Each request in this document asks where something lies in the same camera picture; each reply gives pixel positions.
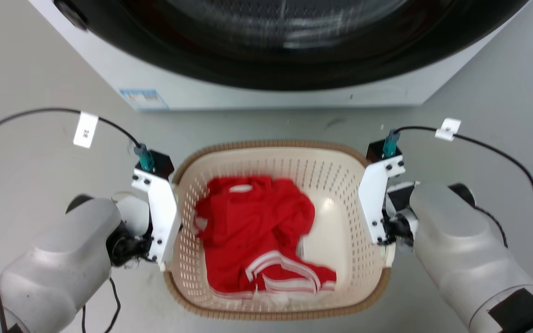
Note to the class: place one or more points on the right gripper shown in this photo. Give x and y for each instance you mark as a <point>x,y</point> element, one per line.
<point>398,222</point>

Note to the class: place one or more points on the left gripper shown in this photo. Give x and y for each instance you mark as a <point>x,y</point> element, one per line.
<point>130,245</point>

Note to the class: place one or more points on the beige perforated plastic laundry basket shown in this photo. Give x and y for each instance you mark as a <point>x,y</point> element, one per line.
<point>340,231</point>

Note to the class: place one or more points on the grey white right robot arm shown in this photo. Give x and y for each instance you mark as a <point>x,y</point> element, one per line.
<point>456,245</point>

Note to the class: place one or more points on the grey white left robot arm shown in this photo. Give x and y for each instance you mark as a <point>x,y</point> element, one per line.
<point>53,268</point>

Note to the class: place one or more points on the red garment with white stripes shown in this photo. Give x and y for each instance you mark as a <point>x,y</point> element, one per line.
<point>248,231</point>

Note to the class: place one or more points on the blue white energy label sticker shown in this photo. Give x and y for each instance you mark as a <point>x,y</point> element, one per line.
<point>144,99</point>

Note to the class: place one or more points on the white washing machine body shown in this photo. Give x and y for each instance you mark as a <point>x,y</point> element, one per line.
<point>294,98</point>

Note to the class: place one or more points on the black round washing machine door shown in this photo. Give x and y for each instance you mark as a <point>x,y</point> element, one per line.
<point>248,69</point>

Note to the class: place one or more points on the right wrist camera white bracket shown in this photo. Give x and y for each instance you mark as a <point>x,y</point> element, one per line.
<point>373,199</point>

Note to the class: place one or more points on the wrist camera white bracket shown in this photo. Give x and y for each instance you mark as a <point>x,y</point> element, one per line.
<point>373,199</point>
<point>162,212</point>

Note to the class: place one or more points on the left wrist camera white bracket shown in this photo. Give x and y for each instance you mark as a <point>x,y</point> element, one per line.
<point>162,212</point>

